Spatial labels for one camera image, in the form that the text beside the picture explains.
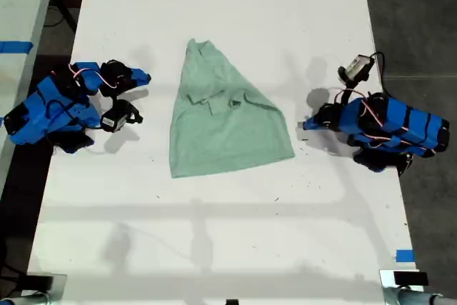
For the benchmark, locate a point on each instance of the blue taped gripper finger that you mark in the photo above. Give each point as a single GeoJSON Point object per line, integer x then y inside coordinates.
{"type": "Point", "coordinates": [141, 73]}
{"type": "Point", "coordinates": [315, 126]}
{"type": "Point", "coordinates": [141, 81]}
{"type": "Point", "coordinates": [315, 120]}

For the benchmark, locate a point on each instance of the pale green t-shirt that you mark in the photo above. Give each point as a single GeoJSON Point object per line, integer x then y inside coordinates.
{"type": "Point", "coordinates": [221, 140]}

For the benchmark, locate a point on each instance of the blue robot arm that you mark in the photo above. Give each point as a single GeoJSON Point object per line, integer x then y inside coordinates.
{"type": "Point", "coordinates": [53, 112]}
{"type": "Point", "coordinates": [396, 123]}

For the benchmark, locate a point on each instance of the long blue tape strip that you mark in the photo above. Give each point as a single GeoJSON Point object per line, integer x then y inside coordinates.
{"type": "Point", "coordinates": [14, 47]}

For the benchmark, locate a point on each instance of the pale green side table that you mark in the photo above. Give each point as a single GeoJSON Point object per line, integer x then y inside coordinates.
{"type": "Point", "coordinates": [18, 5]}

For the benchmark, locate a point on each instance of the short blue tape strip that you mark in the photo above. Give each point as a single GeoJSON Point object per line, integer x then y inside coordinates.
{"type": "Point", "coordinates": [405, 255]}

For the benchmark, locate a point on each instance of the small black box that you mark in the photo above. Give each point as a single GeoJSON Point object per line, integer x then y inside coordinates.
{"type": "Point", "coordinates": [39, 281]}
{"type": "Point", "coordinates": [410, 278]}

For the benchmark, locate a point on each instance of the grey metal pipe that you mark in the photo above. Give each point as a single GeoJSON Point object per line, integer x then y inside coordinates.
{"type": "Point", "coordinates": [421, 298]}
{"type": "Point", "coordinates": [25, 299]}

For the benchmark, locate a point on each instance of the black camera stalk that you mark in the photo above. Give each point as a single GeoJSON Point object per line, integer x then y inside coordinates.
{"type": "Point", "coordinates": [117, 98]}
{"type": "Point", "coordinates": [347, 91]}

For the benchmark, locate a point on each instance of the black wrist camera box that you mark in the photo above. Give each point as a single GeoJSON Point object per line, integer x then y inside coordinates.
{"type": "Point", "coordinates": [356, 66]}
{"type": "Point", "coordinates": [118, 117]}

